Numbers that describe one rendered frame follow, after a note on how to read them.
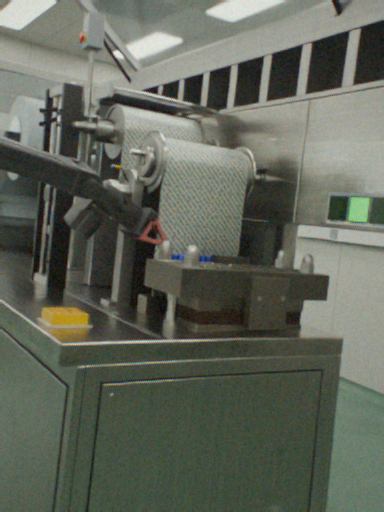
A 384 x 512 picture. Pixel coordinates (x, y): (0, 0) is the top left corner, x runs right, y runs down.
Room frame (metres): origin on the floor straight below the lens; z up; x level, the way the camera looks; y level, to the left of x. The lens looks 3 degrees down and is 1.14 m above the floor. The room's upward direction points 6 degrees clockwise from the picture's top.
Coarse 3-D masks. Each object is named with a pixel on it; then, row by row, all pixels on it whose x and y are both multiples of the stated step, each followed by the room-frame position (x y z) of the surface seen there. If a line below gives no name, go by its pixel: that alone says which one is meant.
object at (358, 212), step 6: (354, 198) 1.28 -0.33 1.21; (360, 198) 1.26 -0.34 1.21; (366, 198) 1.25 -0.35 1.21; (354, 204) 1.28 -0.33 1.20; (360, 204) 1.26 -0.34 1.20; (366, 204) 1.25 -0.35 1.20; (354, 210) 1.27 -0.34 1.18; (360, 210) 1.26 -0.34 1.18; (366, 210) 1.25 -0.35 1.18; (348, 216) 1.29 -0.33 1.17; (354, 216) 1.27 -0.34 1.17; (360, 216) 1.26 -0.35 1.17; (366, 216) 1.24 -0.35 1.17
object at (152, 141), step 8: (144, 144) 1.42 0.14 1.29; (152, 144) 1.39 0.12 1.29; (160, 152) 1.35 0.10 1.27; (160, 160) 1.35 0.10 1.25; (248, 168) 1.48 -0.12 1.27; (152, 176) 1.37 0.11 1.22; (248, 176) 1.48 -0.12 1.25; (144, 184) 1.40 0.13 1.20; (152, 184) 1.38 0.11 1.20; (160, 184) 1.39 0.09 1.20
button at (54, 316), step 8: (48, 312) 1.12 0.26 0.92; (56, 312) 1.12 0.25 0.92; (64, 312) 1.12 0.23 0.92; (72, 312) 1.13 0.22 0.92; (80, 312) 1.14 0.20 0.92; (48, 320) 1.12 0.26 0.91; (56, 320) 1.10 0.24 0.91; (64, 320) 1.11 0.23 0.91; (72, 320) 1.12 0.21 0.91; (80, 320) 1.12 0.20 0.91
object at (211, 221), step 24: (168, 192) 1.36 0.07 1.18; (192, 192) 1.39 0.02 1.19; (216, 192) 1.43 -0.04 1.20; (168, 216) 1.36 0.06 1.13; (192, 216) 1.40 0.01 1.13; (216, 216) 1.43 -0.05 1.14; (240, 216) 1.47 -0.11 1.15; (168, 240) 1.37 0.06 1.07; (192, 240) 1.40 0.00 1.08; (216, 240) 1.44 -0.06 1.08
